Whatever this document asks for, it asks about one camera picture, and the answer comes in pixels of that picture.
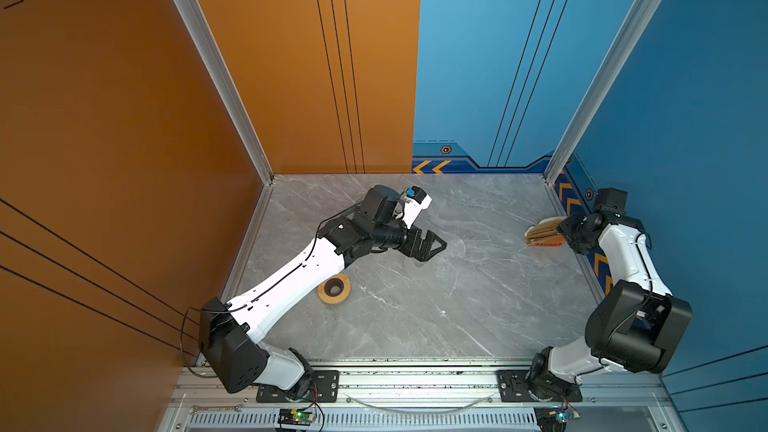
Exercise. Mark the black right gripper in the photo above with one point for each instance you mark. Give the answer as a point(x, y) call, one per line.
point(566, 226)

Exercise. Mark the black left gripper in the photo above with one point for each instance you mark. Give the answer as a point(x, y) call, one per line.
point(422, 252)

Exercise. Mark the wooden ring dripper stand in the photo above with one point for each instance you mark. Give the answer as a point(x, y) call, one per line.
point(335, 290)

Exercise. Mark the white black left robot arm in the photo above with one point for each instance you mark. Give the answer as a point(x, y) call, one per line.
point(232, 332)

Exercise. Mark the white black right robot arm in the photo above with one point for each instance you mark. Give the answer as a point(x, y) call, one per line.
point(637, 326)

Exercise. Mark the green circuit board right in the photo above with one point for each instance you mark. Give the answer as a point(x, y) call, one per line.
point(555, 420)

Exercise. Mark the green circuit board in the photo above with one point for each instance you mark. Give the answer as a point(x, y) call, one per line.
point(296, 419)
point(555, 420)

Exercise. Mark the green circuit board left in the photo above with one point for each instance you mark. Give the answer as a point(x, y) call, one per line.
point(296, 419)

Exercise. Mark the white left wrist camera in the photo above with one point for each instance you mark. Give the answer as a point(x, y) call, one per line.
point(415, 200)

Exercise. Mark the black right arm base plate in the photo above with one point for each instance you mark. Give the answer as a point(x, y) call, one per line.
point(515, 386)

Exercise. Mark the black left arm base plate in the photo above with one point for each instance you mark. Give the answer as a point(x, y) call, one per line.
point(322, 387)

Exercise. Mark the aluminium front rail frame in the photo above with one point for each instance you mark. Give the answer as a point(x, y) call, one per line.
point(424, 395)

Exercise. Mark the aluminium right corner post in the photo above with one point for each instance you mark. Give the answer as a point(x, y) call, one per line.
point(631, 30)

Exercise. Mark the aluminium corner post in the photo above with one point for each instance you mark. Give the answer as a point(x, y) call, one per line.
point(203, 38)
point(631, 30)

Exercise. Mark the aluminium left corner post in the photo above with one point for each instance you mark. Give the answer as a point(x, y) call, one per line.
point(203, 38)

